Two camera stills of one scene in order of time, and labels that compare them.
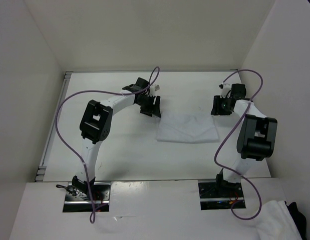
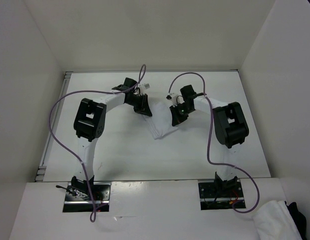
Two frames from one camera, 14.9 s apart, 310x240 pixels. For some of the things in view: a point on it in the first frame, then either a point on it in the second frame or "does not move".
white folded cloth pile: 276,222 does not move
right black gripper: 216,109 → 176,118
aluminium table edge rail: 40,172 does not move
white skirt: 187,128 → 160,123
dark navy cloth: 299,219 does not move
